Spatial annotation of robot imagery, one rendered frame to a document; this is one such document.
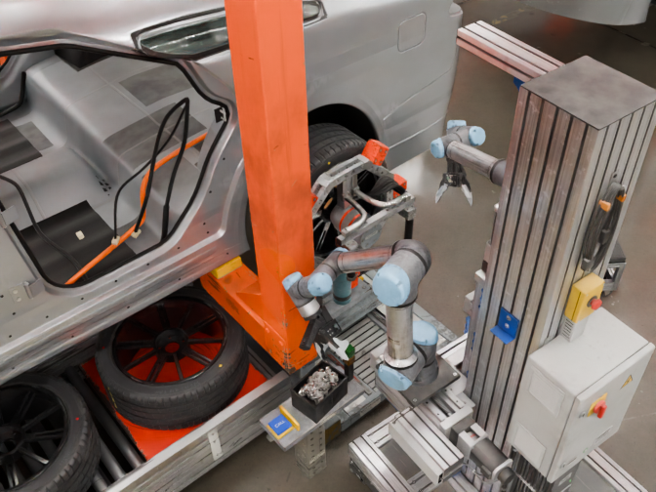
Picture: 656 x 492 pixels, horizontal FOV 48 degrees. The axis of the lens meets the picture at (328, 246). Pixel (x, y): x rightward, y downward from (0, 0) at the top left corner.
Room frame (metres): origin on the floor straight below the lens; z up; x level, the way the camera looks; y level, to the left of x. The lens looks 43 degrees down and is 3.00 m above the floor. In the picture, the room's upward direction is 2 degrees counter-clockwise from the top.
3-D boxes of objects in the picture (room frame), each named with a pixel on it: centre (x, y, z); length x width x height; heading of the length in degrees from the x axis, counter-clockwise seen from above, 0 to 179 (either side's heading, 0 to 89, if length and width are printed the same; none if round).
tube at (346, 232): (2.32, -0.08, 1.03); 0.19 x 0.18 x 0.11; 39
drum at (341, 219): (2.42, -0.13, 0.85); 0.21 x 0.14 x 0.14; 39
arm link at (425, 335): (1.63, -0.31, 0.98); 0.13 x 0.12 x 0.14; 145
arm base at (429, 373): (1.64, -0.32, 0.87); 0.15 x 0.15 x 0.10
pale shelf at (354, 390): (1.75, 0.08, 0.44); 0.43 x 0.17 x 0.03; 129
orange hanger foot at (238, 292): (2.23, 0.37, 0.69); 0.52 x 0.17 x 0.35; 39
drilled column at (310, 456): (1.73, 0.10, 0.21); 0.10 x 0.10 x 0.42; 39
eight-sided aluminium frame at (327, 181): (2.47, -0.08, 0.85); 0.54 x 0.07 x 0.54; 129
